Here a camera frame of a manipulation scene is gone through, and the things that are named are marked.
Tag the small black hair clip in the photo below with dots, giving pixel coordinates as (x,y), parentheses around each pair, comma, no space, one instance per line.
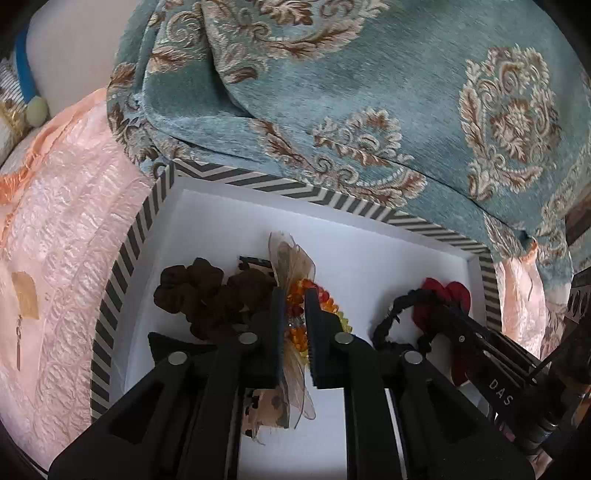
(254,262)

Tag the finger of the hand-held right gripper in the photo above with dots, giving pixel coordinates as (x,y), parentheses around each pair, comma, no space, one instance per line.
(489,339)
(501,392)

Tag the brown scrunchie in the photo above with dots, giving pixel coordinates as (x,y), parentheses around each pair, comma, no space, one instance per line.
(203,295)

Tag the black scrunchie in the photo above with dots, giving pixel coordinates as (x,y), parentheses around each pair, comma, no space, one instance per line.
(383,328)

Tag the gold leaf earring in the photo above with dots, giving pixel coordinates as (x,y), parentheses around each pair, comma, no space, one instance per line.
(25,295)

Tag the leopard print scrunchie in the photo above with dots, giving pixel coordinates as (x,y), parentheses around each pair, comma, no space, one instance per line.
(268,410)

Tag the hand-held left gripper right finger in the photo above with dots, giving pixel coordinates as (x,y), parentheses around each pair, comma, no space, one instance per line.
(314,332)

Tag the teal patterned cushion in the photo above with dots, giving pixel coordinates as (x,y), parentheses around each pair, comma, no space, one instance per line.
(369,69)

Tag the striped gold cloth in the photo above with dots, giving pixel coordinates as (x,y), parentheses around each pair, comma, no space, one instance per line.
(9,106)

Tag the red flower hair accessory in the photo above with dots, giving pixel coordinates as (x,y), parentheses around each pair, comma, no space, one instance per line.
(457,295)

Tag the pink quilted bedspread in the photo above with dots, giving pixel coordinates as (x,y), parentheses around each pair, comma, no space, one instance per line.
(69,230)

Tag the beaded butterfly hair clip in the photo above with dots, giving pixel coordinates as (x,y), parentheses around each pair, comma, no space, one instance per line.
(298,295)

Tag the striped cardboard box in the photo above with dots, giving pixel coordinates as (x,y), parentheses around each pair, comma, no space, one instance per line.
(207,221)

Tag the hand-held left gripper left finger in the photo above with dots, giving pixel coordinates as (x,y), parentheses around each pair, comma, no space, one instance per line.
(278,332)

